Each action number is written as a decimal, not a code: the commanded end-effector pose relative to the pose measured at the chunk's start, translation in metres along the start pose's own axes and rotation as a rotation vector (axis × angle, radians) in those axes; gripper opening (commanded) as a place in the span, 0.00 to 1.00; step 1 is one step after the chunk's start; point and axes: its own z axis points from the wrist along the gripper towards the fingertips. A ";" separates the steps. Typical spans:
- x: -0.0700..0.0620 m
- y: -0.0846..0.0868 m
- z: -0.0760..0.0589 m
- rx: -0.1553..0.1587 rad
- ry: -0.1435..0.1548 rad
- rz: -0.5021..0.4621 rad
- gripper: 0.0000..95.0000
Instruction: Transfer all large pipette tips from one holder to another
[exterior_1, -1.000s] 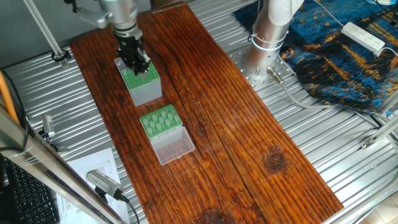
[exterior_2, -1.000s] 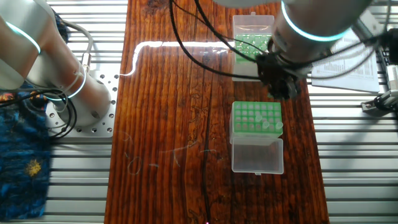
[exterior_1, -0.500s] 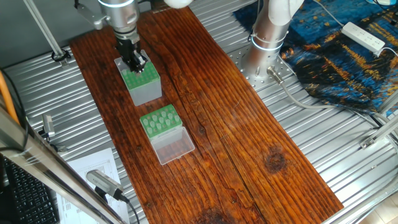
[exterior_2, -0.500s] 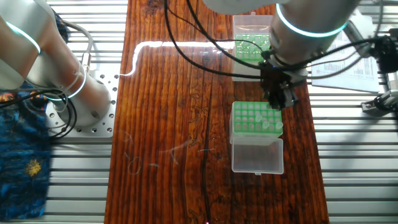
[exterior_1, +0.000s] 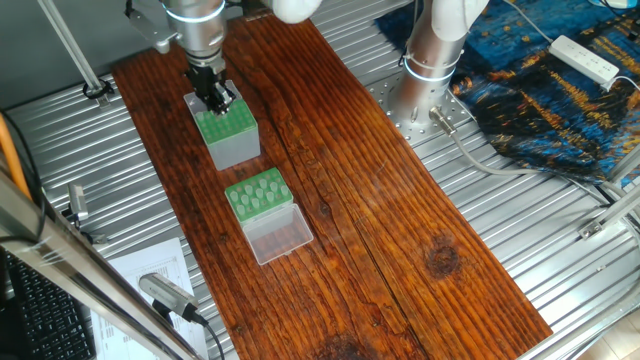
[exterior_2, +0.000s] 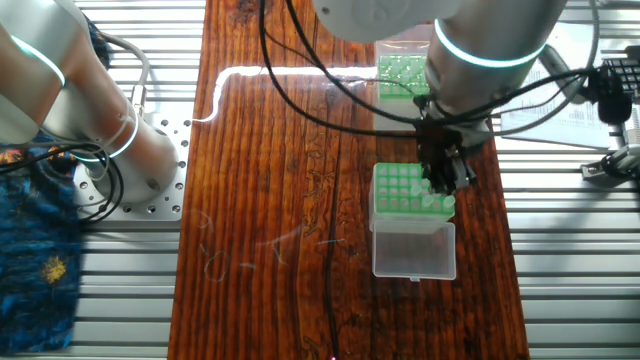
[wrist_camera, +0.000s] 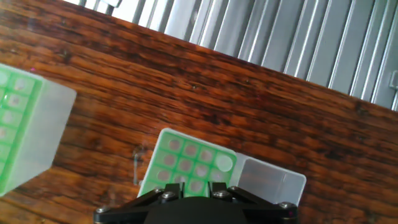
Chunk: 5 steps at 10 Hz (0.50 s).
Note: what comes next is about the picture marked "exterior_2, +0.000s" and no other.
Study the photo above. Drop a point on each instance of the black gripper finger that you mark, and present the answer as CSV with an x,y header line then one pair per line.
x,y
437,178
462,172

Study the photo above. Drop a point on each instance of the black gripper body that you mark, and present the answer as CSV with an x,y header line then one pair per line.
x,y
445,140

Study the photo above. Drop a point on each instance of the tall green pipette tip holder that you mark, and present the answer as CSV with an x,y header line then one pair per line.
x,y
412,250

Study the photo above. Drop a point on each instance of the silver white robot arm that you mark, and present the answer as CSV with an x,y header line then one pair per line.
x,y
480,50

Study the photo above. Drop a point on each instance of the printed white paper sheet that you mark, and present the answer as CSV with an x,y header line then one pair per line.
x,y
565,115

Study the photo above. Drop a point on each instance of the brown wooden board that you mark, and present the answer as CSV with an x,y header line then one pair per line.
x,y
270,220

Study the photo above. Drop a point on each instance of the blue patterned cloth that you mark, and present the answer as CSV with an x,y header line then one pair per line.
x,y
35,270

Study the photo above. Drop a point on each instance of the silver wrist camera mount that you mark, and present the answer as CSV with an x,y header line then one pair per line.
x,y
560,65

